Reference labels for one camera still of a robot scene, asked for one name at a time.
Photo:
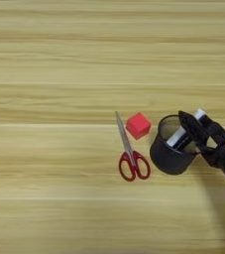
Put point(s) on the white pen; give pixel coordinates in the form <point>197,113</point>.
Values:
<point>178,135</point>

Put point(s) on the black mesh pen cup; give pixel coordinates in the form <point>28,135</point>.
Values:
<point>167,162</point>

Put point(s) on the red cube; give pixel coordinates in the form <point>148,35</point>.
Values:
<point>138,126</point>

